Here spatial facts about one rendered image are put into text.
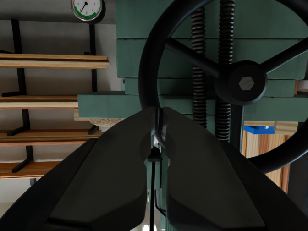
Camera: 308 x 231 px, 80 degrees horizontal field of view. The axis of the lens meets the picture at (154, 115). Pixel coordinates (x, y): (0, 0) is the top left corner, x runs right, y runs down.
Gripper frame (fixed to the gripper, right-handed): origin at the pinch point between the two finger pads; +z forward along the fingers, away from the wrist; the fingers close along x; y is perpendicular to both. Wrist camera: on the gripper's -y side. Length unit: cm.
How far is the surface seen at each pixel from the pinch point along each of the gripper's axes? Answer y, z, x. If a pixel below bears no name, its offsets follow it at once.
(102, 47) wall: 45, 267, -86
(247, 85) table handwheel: 3.1, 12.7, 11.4
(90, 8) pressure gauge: -5.7, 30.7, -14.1
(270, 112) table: 16.2, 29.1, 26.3
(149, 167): 57, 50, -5
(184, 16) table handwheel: -4.7, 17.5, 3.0
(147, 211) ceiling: 257, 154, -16
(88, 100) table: 14.0, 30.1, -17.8
